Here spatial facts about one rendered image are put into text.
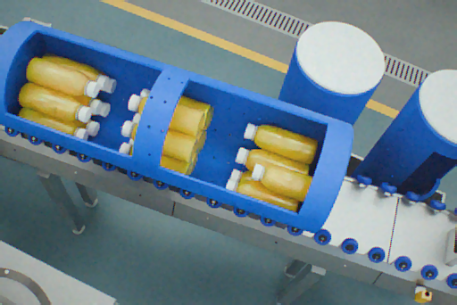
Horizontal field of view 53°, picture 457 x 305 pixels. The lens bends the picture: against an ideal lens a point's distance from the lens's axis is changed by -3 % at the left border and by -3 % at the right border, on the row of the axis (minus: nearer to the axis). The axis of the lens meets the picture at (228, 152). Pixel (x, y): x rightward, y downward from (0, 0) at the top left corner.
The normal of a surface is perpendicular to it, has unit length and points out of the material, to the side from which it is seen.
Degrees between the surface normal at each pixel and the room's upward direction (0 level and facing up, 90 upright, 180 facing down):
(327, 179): 30
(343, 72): 0
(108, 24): 0
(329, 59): 0
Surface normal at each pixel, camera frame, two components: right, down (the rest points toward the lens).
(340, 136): 0.17, -0.65
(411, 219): 0.10, -0.46
